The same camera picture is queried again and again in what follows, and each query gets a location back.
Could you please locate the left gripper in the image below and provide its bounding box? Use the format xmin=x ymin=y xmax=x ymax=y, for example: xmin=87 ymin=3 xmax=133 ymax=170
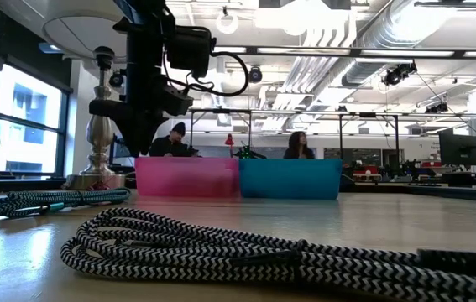
xmin=88 ymin=76 xmax=196 ymax=158

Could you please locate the black-white zigzag braided cable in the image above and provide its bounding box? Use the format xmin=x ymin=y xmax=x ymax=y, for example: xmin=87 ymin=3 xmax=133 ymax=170
xmin=60 ymin=206 xmax=476 ymax=302

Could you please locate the small black monitor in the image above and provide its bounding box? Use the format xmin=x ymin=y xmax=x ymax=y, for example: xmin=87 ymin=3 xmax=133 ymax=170
xmin=109 ymin=134 xmax=134 ymax=160

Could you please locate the person with dark cap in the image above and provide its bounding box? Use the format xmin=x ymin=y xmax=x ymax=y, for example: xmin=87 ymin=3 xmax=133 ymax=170
xmin=149 ymin=121 xmax=201 ymax=159

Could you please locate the silver table lamp white shade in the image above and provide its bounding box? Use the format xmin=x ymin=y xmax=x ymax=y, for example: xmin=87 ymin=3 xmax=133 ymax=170
xmin=42 ymin=0 xmax=130 ymax=191

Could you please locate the pink translucent plastic bin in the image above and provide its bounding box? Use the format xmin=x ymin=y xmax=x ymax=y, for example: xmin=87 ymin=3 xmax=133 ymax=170
xmin=134 ymin=156 xmax=241 ymax=199

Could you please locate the small red desk lamp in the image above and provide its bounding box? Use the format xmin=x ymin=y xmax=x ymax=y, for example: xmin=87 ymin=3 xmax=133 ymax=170
xmin=224 ymin=133 xmax=236 ymax=159

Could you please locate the dark device with green lights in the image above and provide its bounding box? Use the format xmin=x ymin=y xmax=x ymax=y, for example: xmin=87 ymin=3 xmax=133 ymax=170
xmin=234 ymin=144 xmax=268 ymax=160

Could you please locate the blue plastic bin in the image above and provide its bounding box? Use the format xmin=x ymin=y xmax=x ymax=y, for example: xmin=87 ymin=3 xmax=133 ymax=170
xmin=238 ymin=158 xmax=344 ymax=200

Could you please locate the person with long hair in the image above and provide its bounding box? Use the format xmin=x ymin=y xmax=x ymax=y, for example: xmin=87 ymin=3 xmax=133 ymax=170
xmin=283 ymin=130 xmax=316 ymax=160

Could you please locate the overhead beam with light strips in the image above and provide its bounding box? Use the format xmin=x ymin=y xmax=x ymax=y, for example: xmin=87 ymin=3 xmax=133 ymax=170
xmin=211 ymin=44 xmax=476 ymax=60

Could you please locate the small black ceiling fixture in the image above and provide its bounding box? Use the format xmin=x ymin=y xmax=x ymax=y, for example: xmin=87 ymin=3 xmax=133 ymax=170
xmin=425 ymin=102 xmax=450 ymax=115

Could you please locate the large black monitor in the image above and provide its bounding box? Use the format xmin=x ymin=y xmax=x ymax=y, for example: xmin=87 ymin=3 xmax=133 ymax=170
xmin=437 ymin=132 xmax=476 ymax=168

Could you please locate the black workstation frame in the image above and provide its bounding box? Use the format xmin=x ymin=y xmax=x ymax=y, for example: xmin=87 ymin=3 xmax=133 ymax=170
xmin=188 ymin=107 xmax=254 ymax=159
xmin=337 ymin=112 xmax=401 ymax=169

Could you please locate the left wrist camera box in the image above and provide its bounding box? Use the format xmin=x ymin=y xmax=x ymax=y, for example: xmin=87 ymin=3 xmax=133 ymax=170
xmin=165 ymin=24 xmax=218 ymax=81

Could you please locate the teal braided USB cable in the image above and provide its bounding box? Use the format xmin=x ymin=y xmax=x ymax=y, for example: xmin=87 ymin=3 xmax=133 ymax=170
xmin=0 ymin=187 xmax=133 ymax=220

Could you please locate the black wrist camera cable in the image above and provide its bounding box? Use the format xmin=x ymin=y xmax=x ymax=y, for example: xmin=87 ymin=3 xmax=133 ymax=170
xmin=161 ymin=50 xmax=251 ymax=99

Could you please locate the white ceiling ring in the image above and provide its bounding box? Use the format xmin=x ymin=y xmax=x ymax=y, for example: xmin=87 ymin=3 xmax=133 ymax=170
xmin=215 ymin=9 xmax=240 ymax=35

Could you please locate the black ceiling camera cluster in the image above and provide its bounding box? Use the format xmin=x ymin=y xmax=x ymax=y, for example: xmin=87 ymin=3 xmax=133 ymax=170
xmin=381 ymin=60 xmax=419 ymax=88

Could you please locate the silver ceiling air duct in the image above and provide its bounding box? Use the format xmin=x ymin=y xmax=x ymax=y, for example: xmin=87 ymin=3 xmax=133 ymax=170
xmin=341 ymin=0 xmax=459 ymax=88

